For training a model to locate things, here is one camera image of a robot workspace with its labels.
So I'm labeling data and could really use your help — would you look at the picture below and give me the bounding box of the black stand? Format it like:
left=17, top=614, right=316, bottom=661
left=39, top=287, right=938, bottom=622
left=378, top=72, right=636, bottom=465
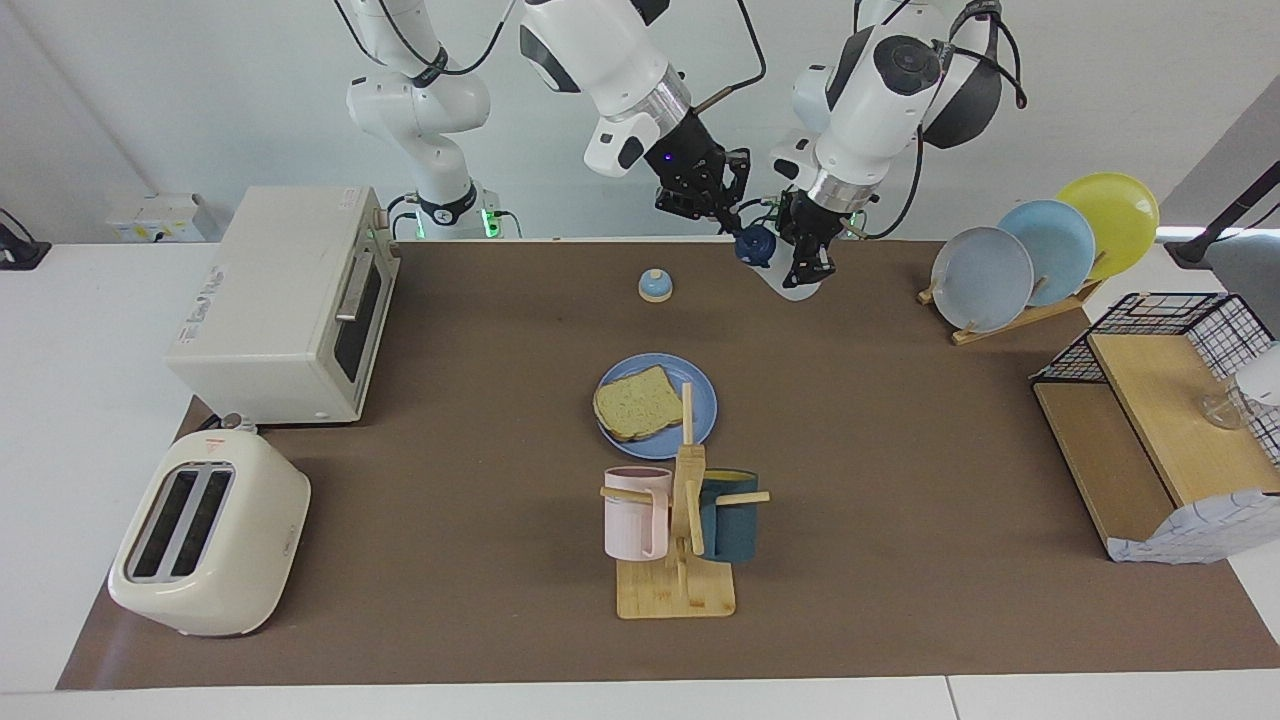
left=1165, top=160, right=1280, bottom=269

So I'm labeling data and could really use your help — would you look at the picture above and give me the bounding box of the clear glass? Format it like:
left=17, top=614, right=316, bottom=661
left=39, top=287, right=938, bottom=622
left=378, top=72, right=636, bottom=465
left=1200, top=385, right=1256, bottom=431

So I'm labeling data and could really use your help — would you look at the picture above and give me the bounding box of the wooden plate rack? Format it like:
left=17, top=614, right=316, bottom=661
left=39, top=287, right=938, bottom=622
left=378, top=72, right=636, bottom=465
left=918, top=250, right=1109, bottom=347

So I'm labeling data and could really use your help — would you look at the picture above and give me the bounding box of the pink mug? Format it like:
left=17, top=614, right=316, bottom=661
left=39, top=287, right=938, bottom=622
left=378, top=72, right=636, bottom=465
left=603, top=466, right=673, bottom=561

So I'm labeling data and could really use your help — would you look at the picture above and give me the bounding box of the translucent bottle navy cap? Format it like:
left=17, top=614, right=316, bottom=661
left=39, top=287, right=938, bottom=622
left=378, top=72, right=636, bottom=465
left=735, top=222, right=829, bottom=303

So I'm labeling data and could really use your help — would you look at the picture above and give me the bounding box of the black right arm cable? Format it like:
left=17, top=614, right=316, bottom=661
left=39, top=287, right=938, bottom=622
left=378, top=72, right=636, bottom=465
left=695, top=0, right=769, bottom=116

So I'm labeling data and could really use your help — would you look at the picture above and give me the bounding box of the wooden mug rack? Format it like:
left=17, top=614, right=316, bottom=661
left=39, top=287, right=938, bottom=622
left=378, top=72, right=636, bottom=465
left=600, top=382, right=771, bottom=620

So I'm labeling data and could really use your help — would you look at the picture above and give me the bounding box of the white toaster oven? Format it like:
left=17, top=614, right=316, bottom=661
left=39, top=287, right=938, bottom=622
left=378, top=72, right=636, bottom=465
left=165, top=185, right=401, bottom=426

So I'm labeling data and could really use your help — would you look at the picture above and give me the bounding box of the white checkered cloth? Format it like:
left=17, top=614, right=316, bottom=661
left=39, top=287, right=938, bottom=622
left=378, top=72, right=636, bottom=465
left=1105, top=490, right=1280, bottom=566

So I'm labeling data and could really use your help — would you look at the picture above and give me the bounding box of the yellow plate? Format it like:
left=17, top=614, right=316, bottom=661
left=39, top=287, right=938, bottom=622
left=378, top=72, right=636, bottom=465
left=1056, top=172, right=1161, bottom=281

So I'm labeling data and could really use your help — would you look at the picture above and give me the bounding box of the brown table mat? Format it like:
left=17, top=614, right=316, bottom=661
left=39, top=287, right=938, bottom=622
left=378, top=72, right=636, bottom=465
left=55, top=238, right=1280, bottom=691

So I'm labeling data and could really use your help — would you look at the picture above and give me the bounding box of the pale grey plate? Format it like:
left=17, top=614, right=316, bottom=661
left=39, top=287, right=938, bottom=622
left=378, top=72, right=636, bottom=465
left=930, top=226, right=1035, bottom=333

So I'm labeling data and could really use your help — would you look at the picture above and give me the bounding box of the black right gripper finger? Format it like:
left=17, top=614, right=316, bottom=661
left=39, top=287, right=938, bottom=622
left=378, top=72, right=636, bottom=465
left=657, top=188, right=719, bottom=221
left=722, top=148, right=753, bottom=233

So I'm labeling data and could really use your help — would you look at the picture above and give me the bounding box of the black wire basket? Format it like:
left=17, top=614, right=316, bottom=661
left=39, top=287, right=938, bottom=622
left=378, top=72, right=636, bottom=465
left=1030, top=292, right=1280, bottom=471

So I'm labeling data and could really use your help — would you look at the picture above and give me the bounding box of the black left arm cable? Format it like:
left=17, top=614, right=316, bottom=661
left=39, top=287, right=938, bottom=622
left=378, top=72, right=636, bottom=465
left=860, top=0, right=1029, bottom=241

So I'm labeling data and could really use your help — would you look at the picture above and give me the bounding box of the light blue plate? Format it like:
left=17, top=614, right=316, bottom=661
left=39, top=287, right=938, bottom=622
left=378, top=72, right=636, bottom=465
left=998, top=199, right=1097, bottom=307

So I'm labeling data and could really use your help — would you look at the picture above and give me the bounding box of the blue round plate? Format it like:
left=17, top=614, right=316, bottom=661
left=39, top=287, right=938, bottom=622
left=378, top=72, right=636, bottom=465
left=596, top=354, right=719, bottom=460

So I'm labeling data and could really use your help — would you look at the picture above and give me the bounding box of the cream two-slot toaster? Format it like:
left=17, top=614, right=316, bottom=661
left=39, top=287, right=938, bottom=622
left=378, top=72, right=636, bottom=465
left=108, top=428, right=313, bottom=638

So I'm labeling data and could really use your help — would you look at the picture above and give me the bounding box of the black clamp mount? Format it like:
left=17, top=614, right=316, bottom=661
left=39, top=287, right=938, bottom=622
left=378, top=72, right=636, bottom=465
left=0, top=208, right=51, bottom=271

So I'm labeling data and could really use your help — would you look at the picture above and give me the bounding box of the teal mug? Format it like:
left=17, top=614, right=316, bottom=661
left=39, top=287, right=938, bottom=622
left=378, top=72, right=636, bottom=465
left=697, top=469, right=760, bottom=562

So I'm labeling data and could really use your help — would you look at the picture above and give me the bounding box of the white wall outlet box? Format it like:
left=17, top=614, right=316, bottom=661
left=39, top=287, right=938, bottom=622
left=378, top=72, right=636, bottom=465
left=107, top=193, right=219, bottom=244

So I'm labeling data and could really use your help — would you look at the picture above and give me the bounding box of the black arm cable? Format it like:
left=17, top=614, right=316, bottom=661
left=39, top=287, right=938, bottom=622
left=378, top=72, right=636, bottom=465
left=695, top=0, right=769, bottom=116
left=860, top=0, right=1029, bottom=241

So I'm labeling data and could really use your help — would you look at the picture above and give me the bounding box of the toasted bread slice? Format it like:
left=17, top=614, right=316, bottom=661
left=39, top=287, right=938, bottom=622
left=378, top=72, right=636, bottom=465
left=593, top=365, right=685, bottom=442

